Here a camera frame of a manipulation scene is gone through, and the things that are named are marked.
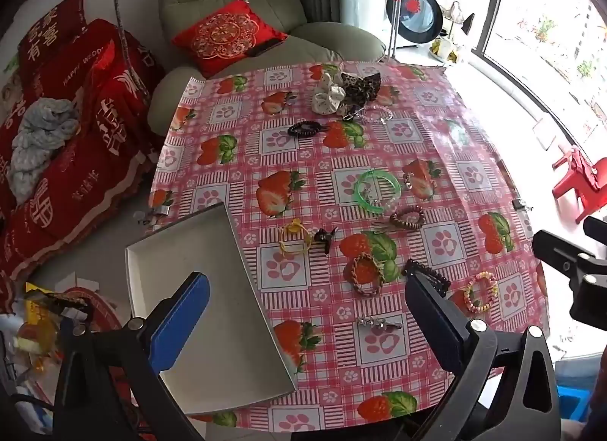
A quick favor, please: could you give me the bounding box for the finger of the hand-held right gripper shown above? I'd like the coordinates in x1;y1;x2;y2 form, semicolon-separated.
583;216;607;239
532;230;582;277

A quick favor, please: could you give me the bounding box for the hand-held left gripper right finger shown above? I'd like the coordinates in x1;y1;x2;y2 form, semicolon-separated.
403;263;563;441

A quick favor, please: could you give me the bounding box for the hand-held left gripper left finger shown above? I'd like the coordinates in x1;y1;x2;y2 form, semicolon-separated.
52;271;212;441

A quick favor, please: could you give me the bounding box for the white rectangular tray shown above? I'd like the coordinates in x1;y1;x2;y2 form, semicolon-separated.
124;202;297;416

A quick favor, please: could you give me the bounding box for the brown braided bracelet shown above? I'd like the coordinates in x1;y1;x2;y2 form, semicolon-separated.
345;254;385;296

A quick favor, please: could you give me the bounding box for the brown beaded bracelet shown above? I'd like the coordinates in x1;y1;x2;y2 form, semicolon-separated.
389;205;426;228

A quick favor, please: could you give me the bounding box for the yellow bracelet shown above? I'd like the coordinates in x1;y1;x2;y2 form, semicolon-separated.
279;219;311;254

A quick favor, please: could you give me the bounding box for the green plastic bangle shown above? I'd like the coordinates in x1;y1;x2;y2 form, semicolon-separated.
355;170;402;212

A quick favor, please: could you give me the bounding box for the red plastic stool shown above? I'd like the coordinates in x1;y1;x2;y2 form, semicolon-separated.
551;146;607;224

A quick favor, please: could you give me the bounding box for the black long hair clip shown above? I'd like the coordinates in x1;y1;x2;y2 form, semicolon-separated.
402;260;451;289

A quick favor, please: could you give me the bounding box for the silver hair clip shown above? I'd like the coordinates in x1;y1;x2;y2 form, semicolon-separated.
357;316;403;331

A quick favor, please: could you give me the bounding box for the red round mat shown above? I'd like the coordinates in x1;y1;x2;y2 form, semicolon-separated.
64;285;125;332

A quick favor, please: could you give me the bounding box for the blue plastic box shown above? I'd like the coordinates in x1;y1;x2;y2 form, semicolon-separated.
557;384;593;423

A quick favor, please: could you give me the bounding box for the yellow box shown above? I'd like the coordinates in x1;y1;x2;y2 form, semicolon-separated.
24;282;64;323

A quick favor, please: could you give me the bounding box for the pink strawberry tablecloth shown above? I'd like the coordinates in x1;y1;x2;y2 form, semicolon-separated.
147;61;551;432

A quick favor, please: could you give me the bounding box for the red printed sofa cover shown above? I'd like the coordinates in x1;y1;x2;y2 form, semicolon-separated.
0;19;167;280

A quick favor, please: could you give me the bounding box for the grey crumpled cloth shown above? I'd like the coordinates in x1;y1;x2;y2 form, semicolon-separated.
7;97;81;205

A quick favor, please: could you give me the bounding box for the metal cup rack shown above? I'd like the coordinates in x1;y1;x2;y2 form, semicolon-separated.
429;1;476;65

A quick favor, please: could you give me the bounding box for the leopard print scrunchie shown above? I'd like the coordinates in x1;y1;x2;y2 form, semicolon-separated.
340;72;382;107

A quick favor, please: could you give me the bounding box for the white dotted scrunchie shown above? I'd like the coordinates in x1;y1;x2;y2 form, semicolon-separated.
312;72;347;115

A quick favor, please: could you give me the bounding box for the white washing machine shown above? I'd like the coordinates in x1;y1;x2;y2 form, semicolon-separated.
383;0;477;50

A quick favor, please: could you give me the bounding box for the red embroidered cushion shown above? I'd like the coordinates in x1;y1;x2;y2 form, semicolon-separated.
171;0;290;79

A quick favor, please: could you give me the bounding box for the patterned slim pole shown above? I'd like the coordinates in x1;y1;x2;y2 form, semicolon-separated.
111;0;150;100

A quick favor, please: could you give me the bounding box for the pale green armchair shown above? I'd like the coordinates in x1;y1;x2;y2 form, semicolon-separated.
147;0;387;129

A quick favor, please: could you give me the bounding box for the red printed pillow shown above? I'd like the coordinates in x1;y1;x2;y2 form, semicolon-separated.
18;0;88;74

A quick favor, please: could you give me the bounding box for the pastel bead bracelet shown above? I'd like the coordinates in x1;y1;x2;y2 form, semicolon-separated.
463;271;498;313

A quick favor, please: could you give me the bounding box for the charm bracelet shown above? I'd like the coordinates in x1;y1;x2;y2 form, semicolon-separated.
403;170;426;194

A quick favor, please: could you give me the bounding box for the clear beaded bracelet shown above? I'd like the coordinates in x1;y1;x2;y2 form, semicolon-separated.
342;106;394;125

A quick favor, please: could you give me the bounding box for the black hair tie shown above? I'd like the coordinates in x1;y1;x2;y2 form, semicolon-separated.
287;121;331;138

